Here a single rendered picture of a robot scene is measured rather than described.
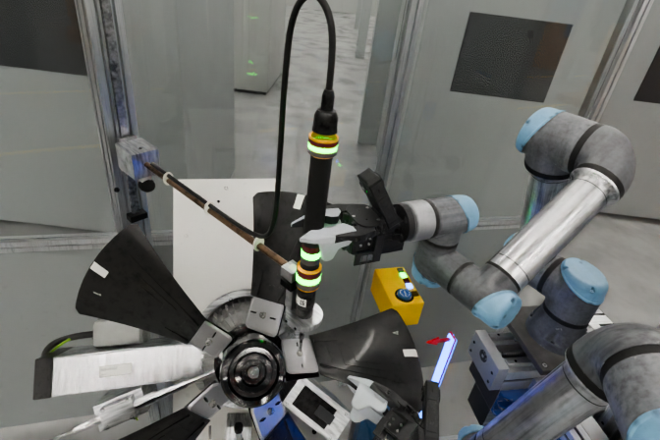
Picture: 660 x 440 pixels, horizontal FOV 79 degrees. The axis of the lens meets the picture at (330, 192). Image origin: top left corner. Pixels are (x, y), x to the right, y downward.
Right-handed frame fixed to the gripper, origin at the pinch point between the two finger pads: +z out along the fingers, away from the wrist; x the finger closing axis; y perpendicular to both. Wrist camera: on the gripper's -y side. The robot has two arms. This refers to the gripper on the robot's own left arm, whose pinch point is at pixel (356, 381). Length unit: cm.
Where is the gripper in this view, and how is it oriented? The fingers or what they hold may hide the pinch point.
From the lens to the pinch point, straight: 86.5
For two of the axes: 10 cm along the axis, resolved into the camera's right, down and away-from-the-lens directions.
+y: -6.4, 4.0, -6.5
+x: -0.4, 8.3, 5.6
